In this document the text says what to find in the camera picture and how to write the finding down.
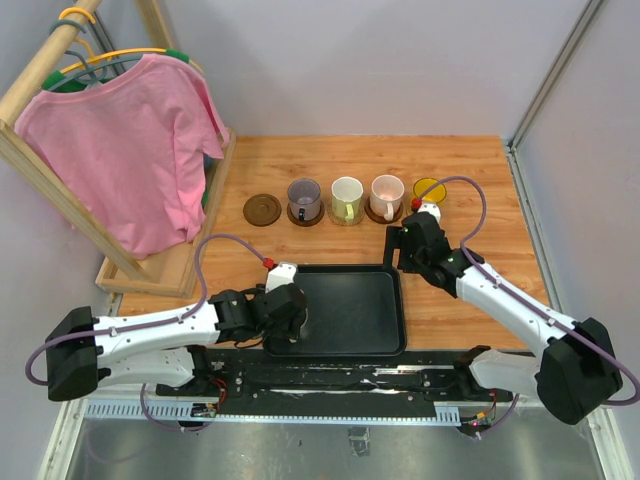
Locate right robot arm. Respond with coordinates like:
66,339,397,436
383,211,623,425

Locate pink t-shirt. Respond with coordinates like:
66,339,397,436
14,54,229,259

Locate grey clothes hanger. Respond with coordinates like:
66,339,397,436
41,49,142,93

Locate brown wooden coaster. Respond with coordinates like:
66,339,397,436
286,201,325,227
243,193,282,227
365,198,404,225

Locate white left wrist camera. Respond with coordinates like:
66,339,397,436
265,262,297,293

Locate woven rattan coaster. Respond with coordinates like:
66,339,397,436
329,204,365,227

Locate yellow clothes hanger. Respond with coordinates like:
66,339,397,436
62,0,177,73

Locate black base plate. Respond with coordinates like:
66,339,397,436
152,347,512,421

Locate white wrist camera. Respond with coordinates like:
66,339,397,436
265,262,297,293
411,198,442,223

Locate pink mug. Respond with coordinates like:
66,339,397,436
369,174,405,222

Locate cream yellow mug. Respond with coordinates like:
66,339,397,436
286,311,308,344

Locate wooden clothes rack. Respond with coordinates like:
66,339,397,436
1,1,236,298

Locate white mug yellow handle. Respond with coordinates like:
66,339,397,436
331,176,364,215

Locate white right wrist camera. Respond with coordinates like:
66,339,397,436
411,198,442,223

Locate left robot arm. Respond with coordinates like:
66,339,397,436
45,283,307,402

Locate purple cup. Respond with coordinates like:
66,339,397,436
287,178,321,220

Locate black serving tray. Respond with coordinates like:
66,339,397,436
264,264,407,358

